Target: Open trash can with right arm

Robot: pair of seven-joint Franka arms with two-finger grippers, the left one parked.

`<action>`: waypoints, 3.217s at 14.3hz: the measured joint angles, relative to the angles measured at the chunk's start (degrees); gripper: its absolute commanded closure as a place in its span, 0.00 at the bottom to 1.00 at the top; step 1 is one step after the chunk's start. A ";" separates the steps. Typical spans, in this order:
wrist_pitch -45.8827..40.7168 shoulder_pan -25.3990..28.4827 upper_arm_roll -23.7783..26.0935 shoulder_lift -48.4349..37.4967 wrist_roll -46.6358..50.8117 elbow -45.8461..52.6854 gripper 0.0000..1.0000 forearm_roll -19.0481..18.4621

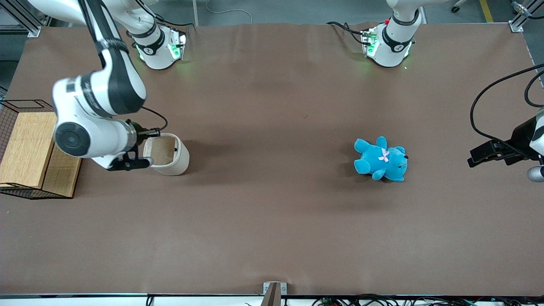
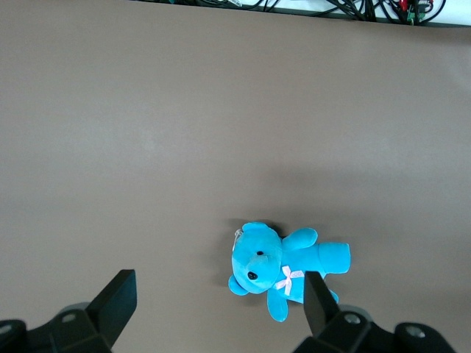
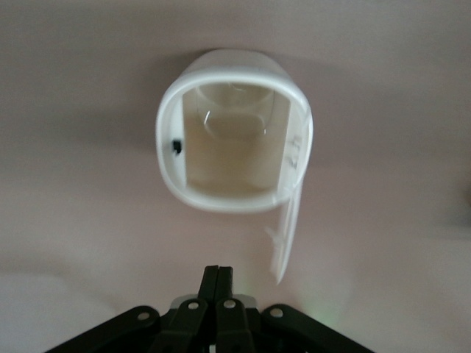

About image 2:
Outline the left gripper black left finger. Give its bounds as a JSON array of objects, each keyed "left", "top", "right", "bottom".
[{"left": 0, "top": 268, "right": 138, "bottom": 353}]

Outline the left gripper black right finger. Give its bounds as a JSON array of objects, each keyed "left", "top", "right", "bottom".
[{"left": 293, "top": 271, "right": 454, "bottom": 353}]

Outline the blue teddy bear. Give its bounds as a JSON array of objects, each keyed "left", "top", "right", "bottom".
[{"left": 227, "top": 220, "right": 352, "bottom": 324}]

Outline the brown paper table cover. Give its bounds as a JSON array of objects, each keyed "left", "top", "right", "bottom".
[{"left": 0, "top": 0, "right": 471, "bottom": 353}]

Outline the black cable bundle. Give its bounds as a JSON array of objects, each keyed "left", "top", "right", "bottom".
[{"left": 161, "top": 0, "right": 448, "bottom": 27}]

